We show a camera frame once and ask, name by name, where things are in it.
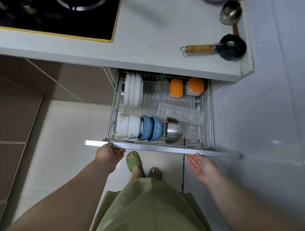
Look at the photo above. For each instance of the green dress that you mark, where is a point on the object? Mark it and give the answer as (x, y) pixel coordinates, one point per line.
(152, 207)

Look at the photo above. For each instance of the person's left hand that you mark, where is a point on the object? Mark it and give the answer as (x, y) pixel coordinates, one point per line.
(104, 156)

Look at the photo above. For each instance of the clear plastic tray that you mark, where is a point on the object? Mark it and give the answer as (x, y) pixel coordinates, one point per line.
(181, 113)

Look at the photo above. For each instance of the person's right hand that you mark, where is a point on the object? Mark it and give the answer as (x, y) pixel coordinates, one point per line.
(204, 169)

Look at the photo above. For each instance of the green slipper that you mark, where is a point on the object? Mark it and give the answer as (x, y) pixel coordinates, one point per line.
(133, 164)
(154, 171)

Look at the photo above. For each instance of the black gas stove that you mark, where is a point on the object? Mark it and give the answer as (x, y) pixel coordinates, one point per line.
(54, 20)

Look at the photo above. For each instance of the steel ladle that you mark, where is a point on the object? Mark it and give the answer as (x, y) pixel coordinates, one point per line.
(230, 12)

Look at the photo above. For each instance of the blue patterned bowl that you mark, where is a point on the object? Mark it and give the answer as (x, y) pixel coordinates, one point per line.
(145, 128)
(157, 129)

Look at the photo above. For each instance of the orange lid container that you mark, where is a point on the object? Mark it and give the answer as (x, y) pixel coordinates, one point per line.
(176, 88)
(195, 86)

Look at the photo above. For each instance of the white bowl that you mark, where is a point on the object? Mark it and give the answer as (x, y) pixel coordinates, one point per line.
(134, 126)
(122, 126)

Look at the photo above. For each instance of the stainless steel bowl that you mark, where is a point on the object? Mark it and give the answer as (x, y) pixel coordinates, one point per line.
(173, 130)

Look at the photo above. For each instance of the brown cabinet door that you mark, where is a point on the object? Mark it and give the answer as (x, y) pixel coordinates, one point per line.
(26, 78)
(81, 81)

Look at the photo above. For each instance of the person's left thumb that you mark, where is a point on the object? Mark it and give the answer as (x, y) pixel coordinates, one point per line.
(108, 144)

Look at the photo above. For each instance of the silver drawer front panel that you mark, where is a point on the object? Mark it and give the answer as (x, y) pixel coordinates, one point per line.
(166, 149)

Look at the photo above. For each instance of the person's left forearm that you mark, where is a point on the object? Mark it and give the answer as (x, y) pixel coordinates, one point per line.
(64, 202)

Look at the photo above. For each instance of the white plate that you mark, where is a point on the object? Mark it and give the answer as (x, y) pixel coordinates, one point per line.
(132, 91)
(139, 91)
(127, 91)

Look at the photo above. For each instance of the person's right forearm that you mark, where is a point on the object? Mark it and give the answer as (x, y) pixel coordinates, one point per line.
(243, 207)

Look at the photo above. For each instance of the person's right thumb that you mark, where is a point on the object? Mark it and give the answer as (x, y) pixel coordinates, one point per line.
(198, 155)

